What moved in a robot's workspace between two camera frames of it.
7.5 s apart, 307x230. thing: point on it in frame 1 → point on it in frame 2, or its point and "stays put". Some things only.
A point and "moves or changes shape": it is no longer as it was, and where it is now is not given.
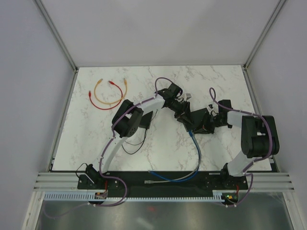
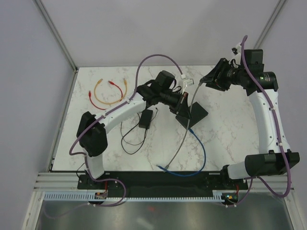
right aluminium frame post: (255, 48) stays put
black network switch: (195, 120) moves or changes shape
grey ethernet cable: (152, 181) → (167, 166)
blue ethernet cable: (187, 179) moves or changes shape
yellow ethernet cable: (99, 81) stays put
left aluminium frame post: (54, 29) stays put
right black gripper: (206, 129) → (218, 83)
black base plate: (162, 183) stays put
